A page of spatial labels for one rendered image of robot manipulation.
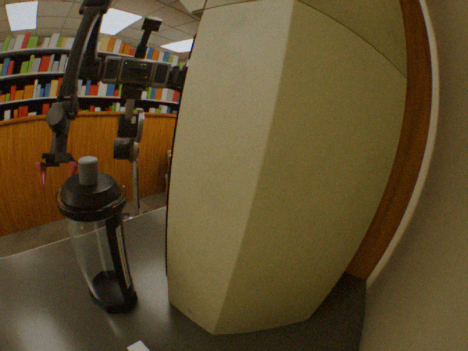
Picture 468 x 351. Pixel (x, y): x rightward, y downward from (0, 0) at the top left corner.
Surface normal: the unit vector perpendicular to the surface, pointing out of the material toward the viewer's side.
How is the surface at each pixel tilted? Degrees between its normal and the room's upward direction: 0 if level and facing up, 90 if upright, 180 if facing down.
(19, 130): 90
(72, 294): 0
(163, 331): 0
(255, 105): 90
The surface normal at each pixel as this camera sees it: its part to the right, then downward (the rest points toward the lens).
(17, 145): 0.82, 0.33
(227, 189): -0.54, 0.15
